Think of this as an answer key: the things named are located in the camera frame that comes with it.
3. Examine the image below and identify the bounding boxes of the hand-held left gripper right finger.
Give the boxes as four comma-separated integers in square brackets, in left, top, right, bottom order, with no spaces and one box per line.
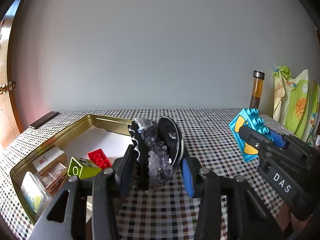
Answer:
[182,156,283,240]

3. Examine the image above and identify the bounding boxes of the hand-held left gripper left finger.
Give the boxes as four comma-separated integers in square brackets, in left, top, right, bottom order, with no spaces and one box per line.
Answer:
[30,144,137,240]

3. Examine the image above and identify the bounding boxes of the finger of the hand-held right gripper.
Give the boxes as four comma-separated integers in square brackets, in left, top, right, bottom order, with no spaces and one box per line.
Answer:
[269,131,290,148]
[239,125,273,155]

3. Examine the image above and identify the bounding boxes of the teal toy brick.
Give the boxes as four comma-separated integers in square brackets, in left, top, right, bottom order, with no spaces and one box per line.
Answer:
[229,108,270,162]

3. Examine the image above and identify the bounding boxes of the red toy brick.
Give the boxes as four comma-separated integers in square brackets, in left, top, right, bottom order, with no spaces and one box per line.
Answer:
[87,148,112,168]

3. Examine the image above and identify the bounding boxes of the beaded black hair claw clip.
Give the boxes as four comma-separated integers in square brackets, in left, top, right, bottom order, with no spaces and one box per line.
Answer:
[128,117,175,193]

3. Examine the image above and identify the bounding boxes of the black round disc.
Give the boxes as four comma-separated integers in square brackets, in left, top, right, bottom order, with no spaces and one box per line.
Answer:
[158,116,185,170]

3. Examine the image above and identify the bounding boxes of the green toy brick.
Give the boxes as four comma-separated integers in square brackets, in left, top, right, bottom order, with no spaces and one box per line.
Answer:
[67,156,102,180]

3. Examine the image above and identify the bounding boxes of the gold rectangular tin box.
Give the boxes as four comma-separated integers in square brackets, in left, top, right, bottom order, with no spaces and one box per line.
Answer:
[9,114,137,224]

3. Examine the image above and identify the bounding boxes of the copper coloured box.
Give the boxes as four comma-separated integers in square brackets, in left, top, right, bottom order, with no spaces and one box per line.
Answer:
[40,162,70,195]

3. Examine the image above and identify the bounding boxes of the white box with kraft top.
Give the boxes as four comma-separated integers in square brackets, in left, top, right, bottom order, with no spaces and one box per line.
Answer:
[32,146,67,175]

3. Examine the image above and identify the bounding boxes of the clear plastic box green label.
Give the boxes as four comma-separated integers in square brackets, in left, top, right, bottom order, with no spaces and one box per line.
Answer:
[20,171,52,215]

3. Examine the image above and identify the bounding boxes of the small white bottle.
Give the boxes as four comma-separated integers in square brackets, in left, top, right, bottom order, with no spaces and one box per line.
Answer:
[309,134,320,148]

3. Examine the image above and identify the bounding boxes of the green printed cloth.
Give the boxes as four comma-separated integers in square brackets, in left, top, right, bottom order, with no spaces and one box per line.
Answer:
[272,66,320,142]

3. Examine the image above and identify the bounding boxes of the checked tablecloth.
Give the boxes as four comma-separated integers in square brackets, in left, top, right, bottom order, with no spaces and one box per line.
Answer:
[0,108,320,240]

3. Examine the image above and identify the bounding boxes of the glass bottle with metal cap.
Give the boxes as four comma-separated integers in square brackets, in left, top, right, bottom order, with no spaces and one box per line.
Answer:
[249,70,265,109]

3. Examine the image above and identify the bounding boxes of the black flat bar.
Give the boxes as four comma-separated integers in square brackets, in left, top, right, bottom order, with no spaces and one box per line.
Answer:
[29,111,59,129]

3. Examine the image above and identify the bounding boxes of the brass door latch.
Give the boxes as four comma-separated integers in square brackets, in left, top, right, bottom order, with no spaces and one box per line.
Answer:
[0,81,17,95]

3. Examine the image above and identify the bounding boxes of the brown wooden door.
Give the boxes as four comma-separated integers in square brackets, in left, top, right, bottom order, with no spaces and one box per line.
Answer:
[0,0,24,153]

